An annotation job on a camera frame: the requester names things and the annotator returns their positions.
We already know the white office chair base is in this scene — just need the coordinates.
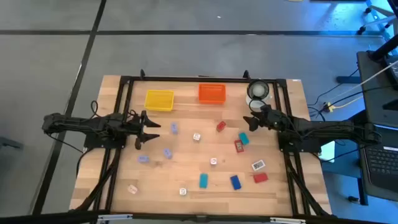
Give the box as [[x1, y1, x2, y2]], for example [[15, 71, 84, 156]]
[[356, 0, 398, 35]]

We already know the white labelled box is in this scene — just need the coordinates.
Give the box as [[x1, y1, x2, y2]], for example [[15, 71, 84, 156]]
[[251, 159, 266, 172]]

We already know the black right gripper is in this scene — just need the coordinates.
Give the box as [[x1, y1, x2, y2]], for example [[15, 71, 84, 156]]
[[243, 105, 292, 133]]

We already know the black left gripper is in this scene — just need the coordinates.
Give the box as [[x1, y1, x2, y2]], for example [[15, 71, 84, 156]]
[[124, 109, 162, 151]]

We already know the white floor box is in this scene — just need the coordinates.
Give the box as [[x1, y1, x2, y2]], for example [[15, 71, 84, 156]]
[[319, 140, 337, 164]]

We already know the red box with label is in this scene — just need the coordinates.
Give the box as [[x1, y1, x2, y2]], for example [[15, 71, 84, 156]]
[[233, 139, 245, 154]]

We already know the blue rectangular box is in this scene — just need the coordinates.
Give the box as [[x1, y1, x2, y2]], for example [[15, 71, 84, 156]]
[[229, 174, 243, 191]]

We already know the black laptop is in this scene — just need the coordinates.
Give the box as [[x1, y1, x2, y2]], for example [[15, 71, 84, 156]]
[[362, 124, 398, 192]]

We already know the plain red flat box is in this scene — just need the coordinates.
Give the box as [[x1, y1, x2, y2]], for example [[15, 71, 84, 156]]
[[252, 172, 269, 184]]

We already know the black desk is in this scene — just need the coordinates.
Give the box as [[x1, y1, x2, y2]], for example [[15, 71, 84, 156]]
[[356, 50, 398, 207]]

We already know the white round base plate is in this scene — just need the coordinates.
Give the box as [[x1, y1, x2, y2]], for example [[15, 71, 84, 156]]
[[245, 92, 273, 110]]

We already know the orange plastic basket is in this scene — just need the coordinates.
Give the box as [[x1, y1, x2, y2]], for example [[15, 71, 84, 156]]
[[198, 83, 227, 105]]

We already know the white cup with black rim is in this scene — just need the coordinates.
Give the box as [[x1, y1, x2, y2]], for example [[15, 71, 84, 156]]
[[246, 78, 271, 101]]

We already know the black pole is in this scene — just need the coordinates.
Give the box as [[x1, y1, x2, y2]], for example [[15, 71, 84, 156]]
[[368, 33, 398, 62]]

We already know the yellow plastic basket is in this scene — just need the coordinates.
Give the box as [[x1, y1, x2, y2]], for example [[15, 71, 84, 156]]
[[144, 89, 175, 113]]

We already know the black crossbar with silver brackets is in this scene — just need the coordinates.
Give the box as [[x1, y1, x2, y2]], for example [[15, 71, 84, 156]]
[[0, 210, 398, 224]]

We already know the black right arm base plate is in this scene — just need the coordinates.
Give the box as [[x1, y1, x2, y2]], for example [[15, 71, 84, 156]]
[[278, 136, 323, 154]]

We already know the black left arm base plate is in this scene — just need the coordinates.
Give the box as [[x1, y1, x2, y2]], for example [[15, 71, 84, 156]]
[[83, 133, 127, 150]]

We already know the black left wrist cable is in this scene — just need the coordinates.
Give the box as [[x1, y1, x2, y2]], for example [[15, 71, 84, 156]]
[[90, 100, 101, 118]]

